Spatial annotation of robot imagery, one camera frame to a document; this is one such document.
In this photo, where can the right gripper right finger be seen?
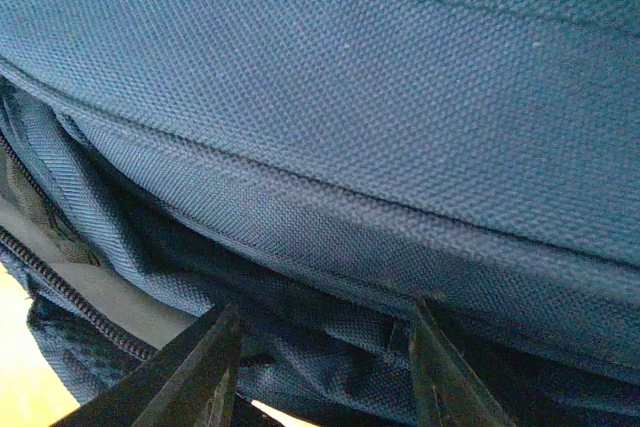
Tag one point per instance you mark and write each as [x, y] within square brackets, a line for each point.
[447, 390]

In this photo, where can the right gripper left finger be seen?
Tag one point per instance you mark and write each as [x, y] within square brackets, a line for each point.
[191, 381]

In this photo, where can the navy blue student backpack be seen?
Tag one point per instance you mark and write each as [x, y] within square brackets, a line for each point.
[325, 165]

